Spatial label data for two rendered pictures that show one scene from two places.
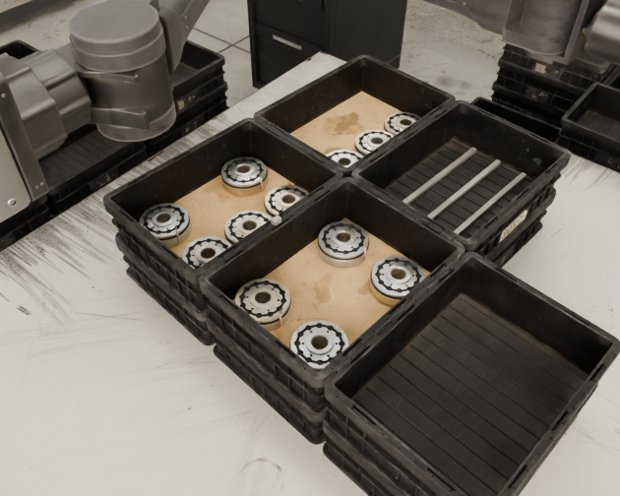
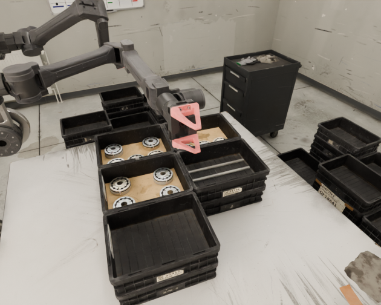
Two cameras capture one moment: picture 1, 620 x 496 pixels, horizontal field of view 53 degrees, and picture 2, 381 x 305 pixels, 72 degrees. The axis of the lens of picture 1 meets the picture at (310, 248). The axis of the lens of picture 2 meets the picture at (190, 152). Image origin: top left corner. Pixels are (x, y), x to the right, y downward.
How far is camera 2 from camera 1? 0.66 m
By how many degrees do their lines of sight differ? 22
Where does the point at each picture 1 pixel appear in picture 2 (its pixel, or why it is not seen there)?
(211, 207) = (133, 150)
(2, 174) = not seen: outside the picture
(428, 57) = (303, 128)
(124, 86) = (13, 86)
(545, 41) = (152, 104)
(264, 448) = (98, 236)
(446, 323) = (176, 216)
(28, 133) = not seen: outside the picture
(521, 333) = (201, 232)
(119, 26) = (14, 69)
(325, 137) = not seen: hidden behind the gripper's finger
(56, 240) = (92, 148)
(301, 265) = (145, 178)
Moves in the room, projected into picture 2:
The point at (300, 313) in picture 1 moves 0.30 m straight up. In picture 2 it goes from (130, 193) to (121, 144)
